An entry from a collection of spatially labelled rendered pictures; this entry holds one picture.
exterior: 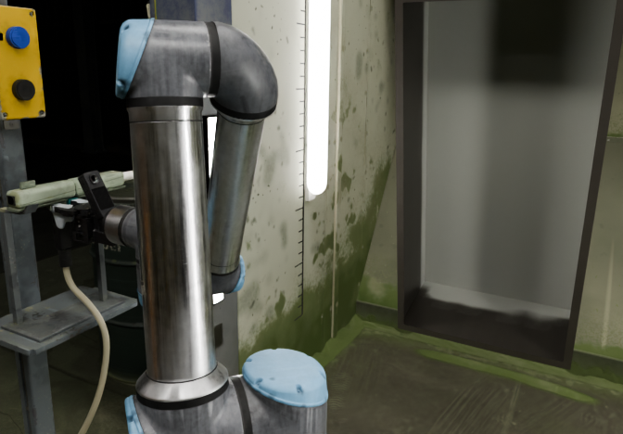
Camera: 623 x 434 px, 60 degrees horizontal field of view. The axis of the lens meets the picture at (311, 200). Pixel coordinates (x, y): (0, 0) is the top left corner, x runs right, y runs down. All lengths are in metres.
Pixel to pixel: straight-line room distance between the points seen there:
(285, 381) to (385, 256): 2.20
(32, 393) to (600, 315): 2.36
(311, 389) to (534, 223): 1.41
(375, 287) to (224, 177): 2.13
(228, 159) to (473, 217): 1.40
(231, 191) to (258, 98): 0.22
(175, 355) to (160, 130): 0.35
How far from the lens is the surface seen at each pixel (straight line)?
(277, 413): 0.96
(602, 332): 2.90
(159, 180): 0.83
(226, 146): 0.97
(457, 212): 2.22
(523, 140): 2.07
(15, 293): 1.51
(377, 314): 3.05
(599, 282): 2.95
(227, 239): 1.14
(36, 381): 1.75
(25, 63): 1.50
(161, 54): 0.83
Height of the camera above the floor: 1.42
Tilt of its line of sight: 14 degrees down
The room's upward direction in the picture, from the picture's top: 1 degrees clockwise
